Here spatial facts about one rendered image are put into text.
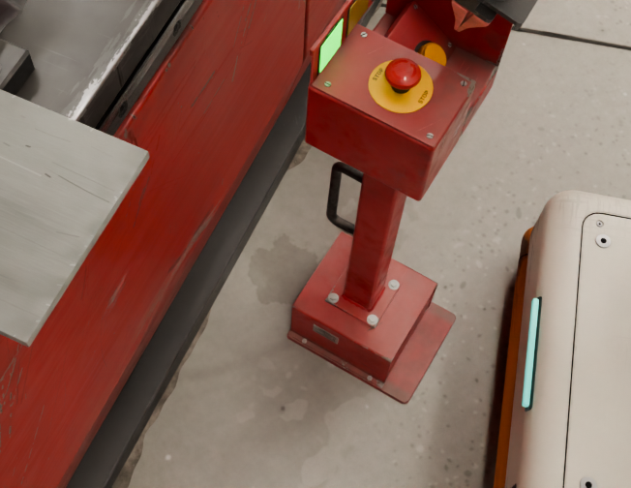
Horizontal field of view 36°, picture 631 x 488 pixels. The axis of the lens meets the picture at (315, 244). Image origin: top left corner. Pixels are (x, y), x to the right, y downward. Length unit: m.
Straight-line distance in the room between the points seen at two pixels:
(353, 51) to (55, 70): 0.33
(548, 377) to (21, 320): 0.96
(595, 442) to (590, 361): 0.13
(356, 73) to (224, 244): 0.77
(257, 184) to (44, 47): 0.91
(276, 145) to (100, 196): 1.17
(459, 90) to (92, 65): 0.40
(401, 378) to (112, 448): 0.51
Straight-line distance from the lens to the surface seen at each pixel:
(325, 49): 1.07
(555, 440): 1.49
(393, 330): 1.67
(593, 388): 1.53
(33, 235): 0.77
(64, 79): 1.00
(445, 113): 1.09
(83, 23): 1.04
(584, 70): 2.19
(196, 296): 1.77
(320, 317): 1.67
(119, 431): 1.70
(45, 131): 0.81
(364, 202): 1.38
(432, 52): 1.20
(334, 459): 1.72
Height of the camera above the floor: 1.66
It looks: 63 degrees down
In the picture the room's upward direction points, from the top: 5 degrees clockwise
